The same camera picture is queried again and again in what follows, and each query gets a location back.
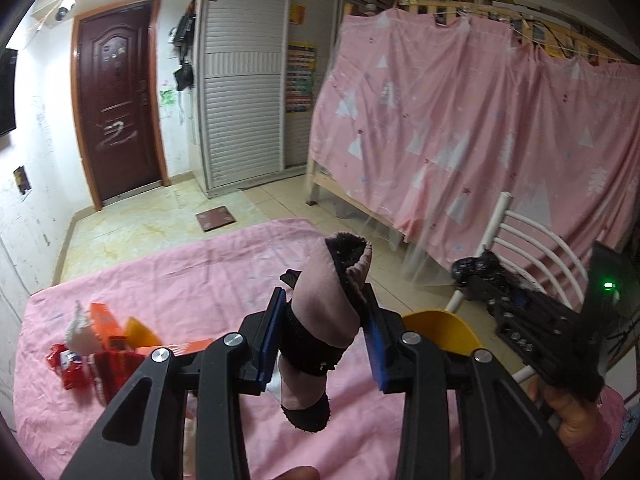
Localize white metal chair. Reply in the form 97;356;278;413
441;192;597;386

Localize dark brown wooden door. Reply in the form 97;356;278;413
70;0;169;210

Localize black plastic bag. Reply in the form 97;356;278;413
450;249;503;288

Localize colourful wall chart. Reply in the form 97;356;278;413
285;44;318;114

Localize yellow triangular wrapper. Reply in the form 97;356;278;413
124;316;163;349

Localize white security camera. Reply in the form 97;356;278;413
54;0;77;22

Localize pink and black sock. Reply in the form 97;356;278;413
269;232;372;432

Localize pink bed sheet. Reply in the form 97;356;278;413
13;219;404;479

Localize person's right hand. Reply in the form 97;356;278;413
527;376;600;448

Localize person's left hand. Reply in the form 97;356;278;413
272;466;320;480

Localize white paper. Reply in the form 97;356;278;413
64;301;103;356

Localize orange cardboard box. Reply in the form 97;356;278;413
86;338;213;406
89;302;127;351

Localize wall-mounted black television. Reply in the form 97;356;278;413
0;48;17;136

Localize red snack wrapper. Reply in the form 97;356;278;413
46;344;91;391

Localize pink patterned curtain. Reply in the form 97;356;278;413
307;8;640;306

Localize yellow trash bin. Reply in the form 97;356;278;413
402;310;483;356

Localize white louvered wardrobe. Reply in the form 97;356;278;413
192;0;402;198

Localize black hanging bags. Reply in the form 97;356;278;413
171;0;196;92

